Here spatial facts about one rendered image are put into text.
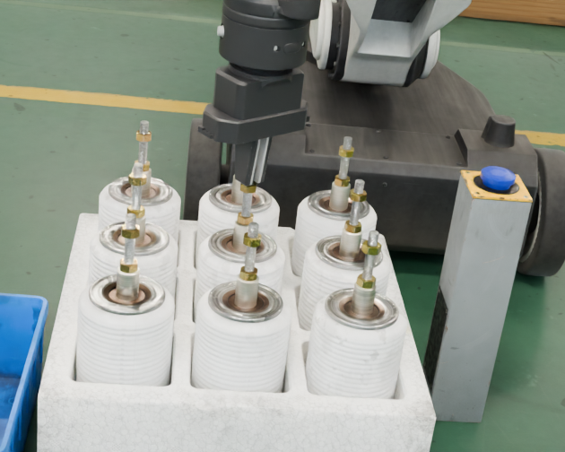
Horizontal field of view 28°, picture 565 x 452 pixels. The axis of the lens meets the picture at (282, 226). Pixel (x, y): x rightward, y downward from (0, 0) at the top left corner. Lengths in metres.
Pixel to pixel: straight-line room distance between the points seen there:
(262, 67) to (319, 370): 0.31
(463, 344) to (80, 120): 1.05
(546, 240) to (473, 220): 0.43
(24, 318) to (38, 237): 0.39
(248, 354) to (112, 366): 0.13
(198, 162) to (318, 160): 0.17
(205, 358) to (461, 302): 0.36
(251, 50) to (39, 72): 1.36
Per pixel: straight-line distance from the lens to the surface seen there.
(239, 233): 1.21
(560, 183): 1.72
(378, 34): 1.78
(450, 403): 1.43
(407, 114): 1.90
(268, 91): 1.13
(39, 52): 2.54
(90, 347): 1.12
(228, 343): 1.10
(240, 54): 1.11
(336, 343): 1.12
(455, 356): 1.39
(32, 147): 2.06
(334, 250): 1.25
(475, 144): 1.71
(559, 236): 1.72
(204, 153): 1.64
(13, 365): 1.43
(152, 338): 1.11
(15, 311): 1.39
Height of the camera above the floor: 0.83
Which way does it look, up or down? 27 degrees down
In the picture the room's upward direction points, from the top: 7 degrees clockwise
